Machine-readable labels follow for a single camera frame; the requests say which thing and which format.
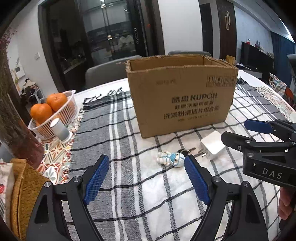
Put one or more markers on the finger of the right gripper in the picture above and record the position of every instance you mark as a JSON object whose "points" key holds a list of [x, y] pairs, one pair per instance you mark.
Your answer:
{"points": [[242, 143], [282, 129]]}

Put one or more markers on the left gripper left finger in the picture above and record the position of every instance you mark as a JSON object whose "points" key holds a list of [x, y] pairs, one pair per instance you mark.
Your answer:
{"points": [[80, 191]]}

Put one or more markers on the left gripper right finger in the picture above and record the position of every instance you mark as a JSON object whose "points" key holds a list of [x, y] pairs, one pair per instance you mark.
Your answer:
{"points": [[213, 192]]}

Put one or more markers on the white power adapter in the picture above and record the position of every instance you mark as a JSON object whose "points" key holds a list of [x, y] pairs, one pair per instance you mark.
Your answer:
{"points": [[211, 146]]}

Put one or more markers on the white astronaut keychain figure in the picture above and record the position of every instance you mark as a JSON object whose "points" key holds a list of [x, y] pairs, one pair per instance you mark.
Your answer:
{"points": [[174, 159]]}

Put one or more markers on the person's right hand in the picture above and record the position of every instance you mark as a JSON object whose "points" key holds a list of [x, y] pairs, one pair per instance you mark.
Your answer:
{"points": [[285, 209]]}

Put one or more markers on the patterned floral table mat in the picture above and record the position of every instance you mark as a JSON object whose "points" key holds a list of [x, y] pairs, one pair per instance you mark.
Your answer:
{"points": [[57, 156]]}

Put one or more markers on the woven yellow basket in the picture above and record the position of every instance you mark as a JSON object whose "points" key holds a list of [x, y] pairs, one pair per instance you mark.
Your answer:
{"points": [[27, 186]]}

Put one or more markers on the white cylinder speaker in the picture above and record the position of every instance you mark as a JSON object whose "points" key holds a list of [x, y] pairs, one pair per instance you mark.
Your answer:
{"points": [[61, 131]]}

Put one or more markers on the plaid grey white tablecloth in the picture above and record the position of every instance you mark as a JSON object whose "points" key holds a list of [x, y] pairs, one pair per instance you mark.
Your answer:
{"points": [[143, 200]]}

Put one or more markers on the white plastic fruit basket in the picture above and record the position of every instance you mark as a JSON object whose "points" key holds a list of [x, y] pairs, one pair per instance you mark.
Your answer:
{"points": [[66, 114]]}

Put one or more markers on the glass vase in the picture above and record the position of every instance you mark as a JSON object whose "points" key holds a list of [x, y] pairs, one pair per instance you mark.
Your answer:
{"points": [[24, 145]]}

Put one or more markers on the black tv cabinet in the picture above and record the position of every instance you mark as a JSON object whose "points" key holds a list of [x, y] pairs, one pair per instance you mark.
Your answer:
{"points": [[256, 60]]}

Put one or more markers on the orange front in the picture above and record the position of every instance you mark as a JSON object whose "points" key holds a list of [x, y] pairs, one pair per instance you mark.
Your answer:
{"points": [[41, 112]]}

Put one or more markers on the orange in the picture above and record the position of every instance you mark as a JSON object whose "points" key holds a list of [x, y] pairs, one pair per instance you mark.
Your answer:
{"points": [[41, 112], [56, 100]]}

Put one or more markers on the brown cardboard box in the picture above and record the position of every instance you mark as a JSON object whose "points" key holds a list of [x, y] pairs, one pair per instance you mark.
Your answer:
{"points": [[173, 93]]}

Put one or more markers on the orange back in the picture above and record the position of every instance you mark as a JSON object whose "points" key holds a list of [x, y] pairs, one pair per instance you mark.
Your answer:
{"points": [[56, 100]]}

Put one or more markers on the dried pink flower bouquet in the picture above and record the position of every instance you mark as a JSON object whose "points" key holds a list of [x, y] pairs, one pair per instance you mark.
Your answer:
{"points": [[14, 116]]}

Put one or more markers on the white shoe rack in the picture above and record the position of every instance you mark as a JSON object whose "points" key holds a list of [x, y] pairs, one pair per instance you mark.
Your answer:
{"points": [[31, 94]]}

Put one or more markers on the grey chair right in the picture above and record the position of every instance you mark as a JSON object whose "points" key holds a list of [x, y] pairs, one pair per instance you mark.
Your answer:
{"points": [[190, 52]]}

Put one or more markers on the grey chair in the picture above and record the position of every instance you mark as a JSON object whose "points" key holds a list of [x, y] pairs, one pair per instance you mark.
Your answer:
{"points": [[107, 72], [190, 52]]}

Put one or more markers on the grey chair left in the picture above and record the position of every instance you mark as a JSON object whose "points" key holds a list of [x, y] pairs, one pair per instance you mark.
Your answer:
{"points": [[107, 72]]}

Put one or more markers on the dark wooden door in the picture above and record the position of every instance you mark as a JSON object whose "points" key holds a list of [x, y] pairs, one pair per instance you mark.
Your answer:
{"points": [[227, 25]]}

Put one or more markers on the wall intercom panel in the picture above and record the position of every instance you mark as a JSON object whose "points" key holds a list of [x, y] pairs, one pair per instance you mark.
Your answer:
{"points": [[19, 71]]}

